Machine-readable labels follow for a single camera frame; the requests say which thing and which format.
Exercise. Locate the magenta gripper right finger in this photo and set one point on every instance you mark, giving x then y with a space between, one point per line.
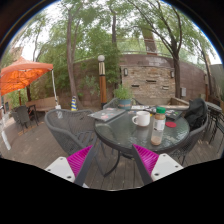
152 166

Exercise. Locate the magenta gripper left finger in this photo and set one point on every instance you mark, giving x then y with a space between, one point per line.
75 167

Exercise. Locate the grey wicker chair left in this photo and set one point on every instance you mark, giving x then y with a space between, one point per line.
73 130

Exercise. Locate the grey wicker chair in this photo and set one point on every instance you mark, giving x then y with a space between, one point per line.
190 142
73 130

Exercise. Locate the green-capped plastic bottle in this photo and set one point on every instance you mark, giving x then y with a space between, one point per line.
158 126

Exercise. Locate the round glass patio table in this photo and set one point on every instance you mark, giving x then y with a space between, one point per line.
121 133

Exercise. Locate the white ceramic mug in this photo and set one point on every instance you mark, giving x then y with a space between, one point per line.
142 118

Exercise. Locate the red round coaster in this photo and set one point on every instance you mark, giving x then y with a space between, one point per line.
170 124

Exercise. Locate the dark notebook on table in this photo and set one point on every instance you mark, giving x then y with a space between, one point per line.
173 114

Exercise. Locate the blue yellow striped cone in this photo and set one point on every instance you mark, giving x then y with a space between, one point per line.
74 104

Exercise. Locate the grey laptop with stickers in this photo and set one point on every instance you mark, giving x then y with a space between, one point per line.
107 114

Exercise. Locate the grey wicker chair right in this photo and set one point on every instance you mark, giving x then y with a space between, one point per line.
190 142

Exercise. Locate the black backpack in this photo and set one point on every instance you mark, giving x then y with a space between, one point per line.
196 113

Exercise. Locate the potted green plant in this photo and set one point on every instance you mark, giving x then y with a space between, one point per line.
124 96

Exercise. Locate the distant grey chair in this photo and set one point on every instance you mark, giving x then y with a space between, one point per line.
21 116

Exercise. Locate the black bar stool right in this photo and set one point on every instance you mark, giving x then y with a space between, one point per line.
217 119

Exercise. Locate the orange patio umbrella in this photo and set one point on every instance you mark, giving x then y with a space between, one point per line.
20 74

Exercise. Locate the lamp post with globe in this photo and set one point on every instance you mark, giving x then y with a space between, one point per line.
102 80

